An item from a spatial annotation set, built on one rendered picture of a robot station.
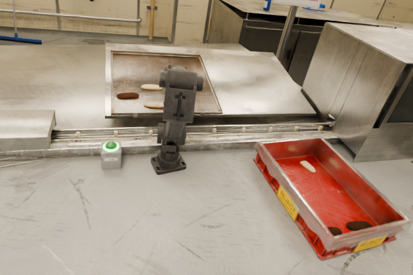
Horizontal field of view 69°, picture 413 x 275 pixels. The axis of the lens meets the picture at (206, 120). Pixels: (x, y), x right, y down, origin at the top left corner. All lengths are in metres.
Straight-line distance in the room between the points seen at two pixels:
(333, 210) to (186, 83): 0.74
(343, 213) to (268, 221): 0.30
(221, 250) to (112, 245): 0.31
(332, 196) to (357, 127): 0.37
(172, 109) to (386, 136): 1.05
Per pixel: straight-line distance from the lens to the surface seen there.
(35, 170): 1.20
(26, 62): 2.01
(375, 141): 1.51
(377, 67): 1.42
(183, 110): 0.74
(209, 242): 0.97
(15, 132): 1.22
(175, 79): 0.74
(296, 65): 3.46
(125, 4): 4.85
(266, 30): 3.13
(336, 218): 1.20
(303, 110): 1.64
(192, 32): 4.77
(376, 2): 6.63
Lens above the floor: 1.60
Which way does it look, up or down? 32 degrees down
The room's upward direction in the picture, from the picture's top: 10 degrees clockwise
